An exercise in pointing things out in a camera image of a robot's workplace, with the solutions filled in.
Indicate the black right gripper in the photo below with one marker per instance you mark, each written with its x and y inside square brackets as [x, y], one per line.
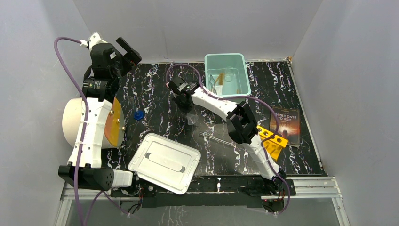
[176, 98]

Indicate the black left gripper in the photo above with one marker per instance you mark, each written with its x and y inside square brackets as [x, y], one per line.
[125, 58]

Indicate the metal crucible tongs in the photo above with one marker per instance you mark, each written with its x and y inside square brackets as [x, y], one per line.
[213, 81]

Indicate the clear glass beaker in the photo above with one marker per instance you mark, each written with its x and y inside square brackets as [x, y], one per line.
[229, 74]

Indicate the small clear plastic bag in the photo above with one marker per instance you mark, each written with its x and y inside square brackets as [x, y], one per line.
[218, 90]

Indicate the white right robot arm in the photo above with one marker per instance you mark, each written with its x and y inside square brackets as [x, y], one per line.
[241, 125]

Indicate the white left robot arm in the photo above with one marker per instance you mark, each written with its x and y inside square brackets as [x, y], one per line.
[94, 121]

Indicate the clear plastic funnel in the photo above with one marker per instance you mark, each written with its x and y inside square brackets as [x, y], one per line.
[192, 119]

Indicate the mint green plastic bin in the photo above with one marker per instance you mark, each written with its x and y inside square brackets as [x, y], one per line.
[216, 64]

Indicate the clear glass test tube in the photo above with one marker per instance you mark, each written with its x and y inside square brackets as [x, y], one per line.
[205, 135]

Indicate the blue capped glass tube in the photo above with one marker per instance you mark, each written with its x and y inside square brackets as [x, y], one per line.
[138, 108]

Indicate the white drum orange face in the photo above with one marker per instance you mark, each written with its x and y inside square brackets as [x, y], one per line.
[114, 127]

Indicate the white bin lid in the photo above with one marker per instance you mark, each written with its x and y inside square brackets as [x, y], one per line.
[165, 163]

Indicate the yellow test tube rack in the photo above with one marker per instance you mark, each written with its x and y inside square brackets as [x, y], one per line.
[275, 145]

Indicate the dark book three days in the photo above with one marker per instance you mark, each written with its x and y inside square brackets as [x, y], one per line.
[289, 125]

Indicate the aluminium frame rail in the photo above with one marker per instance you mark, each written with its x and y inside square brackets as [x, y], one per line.
[220, 201]

